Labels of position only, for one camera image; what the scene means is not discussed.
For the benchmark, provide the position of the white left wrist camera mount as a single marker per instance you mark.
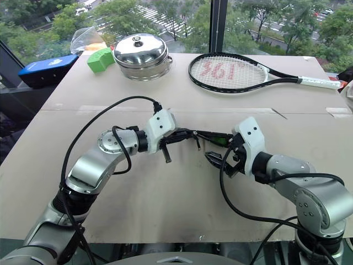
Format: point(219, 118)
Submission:
point(161, 124)

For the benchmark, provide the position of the grey rounded robot body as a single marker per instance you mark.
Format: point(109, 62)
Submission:
point(176, 259)

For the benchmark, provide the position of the green plastic block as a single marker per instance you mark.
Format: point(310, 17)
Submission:
point(99, 59)

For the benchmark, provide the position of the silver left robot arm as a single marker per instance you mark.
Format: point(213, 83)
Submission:
point(91, 163)

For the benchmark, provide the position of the stainless steel pot lid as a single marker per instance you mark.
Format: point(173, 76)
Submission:
point(140, 49)

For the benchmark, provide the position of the blue case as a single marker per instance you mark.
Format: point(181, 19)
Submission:
point(47, 70)

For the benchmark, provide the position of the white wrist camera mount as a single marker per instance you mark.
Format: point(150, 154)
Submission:
point(161, 124)
point(252, 135)

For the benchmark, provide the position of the black and white tennis racket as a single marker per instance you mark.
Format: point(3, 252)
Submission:
point(229, 70)

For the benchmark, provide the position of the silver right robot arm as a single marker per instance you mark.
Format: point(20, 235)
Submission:
point(311, 193)

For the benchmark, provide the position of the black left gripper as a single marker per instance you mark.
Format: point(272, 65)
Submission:
point(168, 139)

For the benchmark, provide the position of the dark window frame post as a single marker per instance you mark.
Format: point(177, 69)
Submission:
point(219, 26)

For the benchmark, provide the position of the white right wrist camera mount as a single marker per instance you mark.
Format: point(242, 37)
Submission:
point(252, 135)

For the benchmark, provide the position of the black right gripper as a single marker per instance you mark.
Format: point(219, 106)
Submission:
point(237, 157)

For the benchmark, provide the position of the clear plastic bag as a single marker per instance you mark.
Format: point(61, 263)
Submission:
point(82, 37)

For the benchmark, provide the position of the white and black object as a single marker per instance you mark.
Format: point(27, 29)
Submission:
point(348, 91)

